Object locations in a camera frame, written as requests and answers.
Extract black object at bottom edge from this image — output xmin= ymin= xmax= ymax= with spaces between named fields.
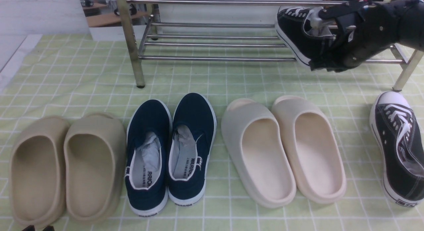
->
xmin=21 ymin=225 xmax=55 ymax=231

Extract tan right foam slide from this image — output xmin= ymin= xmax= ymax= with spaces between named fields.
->
xmin=64 ymin=112 xmax=126 ymax=224

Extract tan foam slide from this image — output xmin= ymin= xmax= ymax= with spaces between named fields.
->
xmin=64 ymin=112 xmax=126 ymax=224
xmin=9 ymin=116 xmax=70 ymax=228

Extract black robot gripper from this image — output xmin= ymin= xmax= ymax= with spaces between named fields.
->
xmin=309 ymin=0 xmax=406 ymax=73

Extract navy slip-on shoe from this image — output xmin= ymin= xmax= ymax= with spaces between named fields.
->
xmin=124 ymin=99 xmax=172 ymax=217
xmin=166 ymin=93 xmax=217 ymax=206

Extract navy right slip-on shoe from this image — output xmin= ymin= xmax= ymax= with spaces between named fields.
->
xmin=166 ymin=93 xmax=217 ymax=206

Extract tan left foam slide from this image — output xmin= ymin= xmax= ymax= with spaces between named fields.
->
xmin=9 ymin=116 xmax=70 ymax=228

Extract cream right foam slide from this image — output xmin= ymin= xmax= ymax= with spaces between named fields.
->
xmin=271 ymin=95 xmax=346 ymax=204

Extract green checkered cloth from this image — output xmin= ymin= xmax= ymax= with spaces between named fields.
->
xmin=0 ymin=34 xmax=423 ymax=231

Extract cream foam slide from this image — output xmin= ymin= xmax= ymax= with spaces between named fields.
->
xmin=221 ymin=98 xmax=296 ymax=208
xmin=271 ymin=95 xmax=346 ymax=204

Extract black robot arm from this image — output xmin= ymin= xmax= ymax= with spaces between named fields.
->
xmin=309 ymin=0 xmax=424 ymax=72

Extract office photo board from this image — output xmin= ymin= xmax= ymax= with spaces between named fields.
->
xmin=80 ymin=0 xmax=160 ymax=42

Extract cream left foam slide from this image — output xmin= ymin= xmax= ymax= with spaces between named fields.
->
xmin=221 ymin=98 xmax=296 ymax=208

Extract navy left slip-on shoe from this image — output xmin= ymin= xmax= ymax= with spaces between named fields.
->
xmin=124 ymin=99 xmax=172 ymax=217

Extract black canvas sneaker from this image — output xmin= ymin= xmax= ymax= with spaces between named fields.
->
xmin=275 ymin=6 xmax=335 ymax=67
xmin=369 ymin=91 xmax=424 ymax=208

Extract metal shoe rack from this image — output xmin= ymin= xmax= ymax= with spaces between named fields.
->
xmin=117 ymin=0 xmax=423 ymax=91

